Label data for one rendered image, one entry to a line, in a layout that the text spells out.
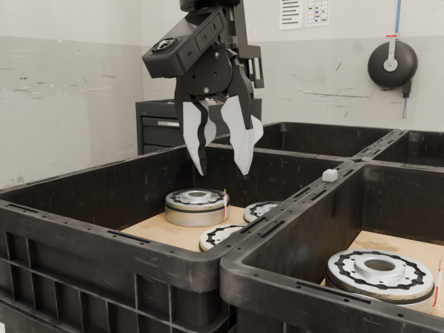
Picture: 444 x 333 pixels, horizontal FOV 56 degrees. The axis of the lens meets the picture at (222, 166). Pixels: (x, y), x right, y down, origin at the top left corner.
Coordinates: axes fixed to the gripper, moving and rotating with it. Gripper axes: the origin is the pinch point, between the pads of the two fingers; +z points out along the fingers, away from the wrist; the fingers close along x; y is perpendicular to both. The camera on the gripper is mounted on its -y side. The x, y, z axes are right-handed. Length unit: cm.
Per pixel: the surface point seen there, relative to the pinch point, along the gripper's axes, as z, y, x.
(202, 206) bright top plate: 7.4, 7.7, 8.7
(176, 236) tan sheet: 10.4, 2.6, 10.3
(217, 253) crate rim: 3.2, -18.0, -10.5
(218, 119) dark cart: 0, 133, 83
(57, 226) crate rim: 1.5, -19.8, 4.6
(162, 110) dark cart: -7, 124, 109
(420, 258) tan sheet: 14.5, 12.7, -19.9
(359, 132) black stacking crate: 3, 59, -2
